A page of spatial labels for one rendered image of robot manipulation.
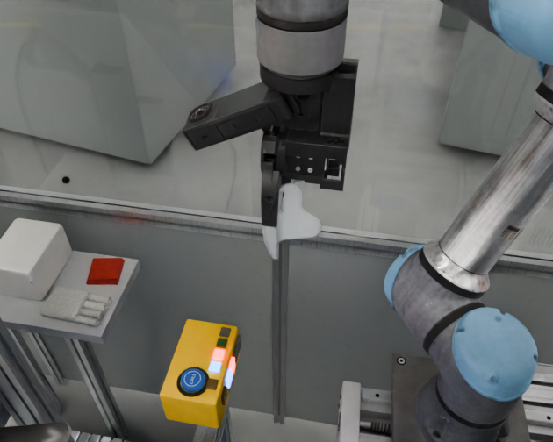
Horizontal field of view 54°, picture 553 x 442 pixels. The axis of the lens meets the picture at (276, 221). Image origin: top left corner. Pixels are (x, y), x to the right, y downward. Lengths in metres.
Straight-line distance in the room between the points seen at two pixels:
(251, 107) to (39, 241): 0.99
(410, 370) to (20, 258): 0.90
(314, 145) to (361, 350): 1.18
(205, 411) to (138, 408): 1.24
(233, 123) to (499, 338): 0.50
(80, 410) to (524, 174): 1.84
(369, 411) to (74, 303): 0.72
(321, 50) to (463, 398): 0.57
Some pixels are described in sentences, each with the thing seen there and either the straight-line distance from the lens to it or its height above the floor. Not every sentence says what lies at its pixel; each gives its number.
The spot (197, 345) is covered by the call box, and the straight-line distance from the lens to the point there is 1.00.
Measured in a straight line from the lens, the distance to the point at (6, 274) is 1.39.
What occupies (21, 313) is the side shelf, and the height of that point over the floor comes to 0.86.
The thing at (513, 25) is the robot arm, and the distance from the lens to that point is 0.38.
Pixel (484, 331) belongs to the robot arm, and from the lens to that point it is 0.83.
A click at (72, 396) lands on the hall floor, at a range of 2.29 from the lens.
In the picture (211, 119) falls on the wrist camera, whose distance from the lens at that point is 0.52.
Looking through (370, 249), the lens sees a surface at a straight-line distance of 1.29.
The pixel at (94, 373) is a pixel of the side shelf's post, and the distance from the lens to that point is 1.74.
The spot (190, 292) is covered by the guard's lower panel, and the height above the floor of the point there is 0.70.
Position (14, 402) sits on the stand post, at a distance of 1.49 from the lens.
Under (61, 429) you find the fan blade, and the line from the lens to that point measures 0.84.
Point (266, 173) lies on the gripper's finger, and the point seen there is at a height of 1.59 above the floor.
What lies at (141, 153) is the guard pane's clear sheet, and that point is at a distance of 1.25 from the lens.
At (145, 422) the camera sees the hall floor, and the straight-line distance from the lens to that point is 2.16.
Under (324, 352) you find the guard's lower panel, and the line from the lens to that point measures 1.66.
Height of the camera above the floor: 1.91
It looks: 44 degrees down
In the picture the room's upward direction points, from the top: straight up
